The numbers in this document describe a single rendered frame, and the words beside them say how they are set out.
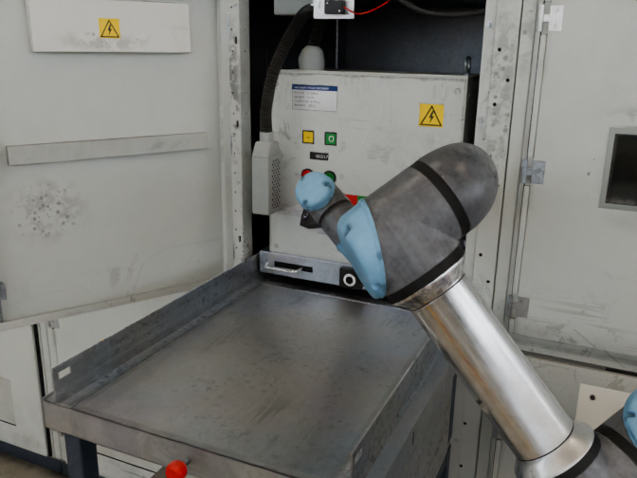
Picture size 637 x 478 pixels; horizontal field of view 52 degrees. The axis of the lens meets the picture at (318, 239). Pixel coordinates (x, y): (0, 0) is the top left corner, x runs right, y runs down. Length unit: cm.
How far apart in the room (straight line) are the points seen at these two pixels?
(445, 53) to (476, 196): 146
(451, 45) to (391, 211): 149
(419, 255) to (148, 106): 96
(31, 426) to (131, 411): 136
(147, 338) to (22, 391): 114
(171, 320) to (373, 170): 58
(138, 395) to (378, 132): 79
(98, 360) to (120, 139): 53
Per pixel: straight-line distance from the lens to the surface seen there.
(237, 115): 166
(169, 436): 112
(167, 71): 162
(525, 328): 152
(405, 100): 152
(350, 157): 158
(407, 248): 80
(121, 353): 135
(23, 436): 261
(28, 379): 244
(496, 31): 143
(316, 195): 122
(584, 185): 141
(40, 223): 157
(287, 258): 170
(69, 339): 222
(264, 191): 157
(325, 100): 159
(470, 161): 84
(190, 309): 151
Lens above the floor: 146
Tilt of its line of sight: 17 degrees down
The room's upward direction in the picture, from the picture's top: 1 degrees clockwise
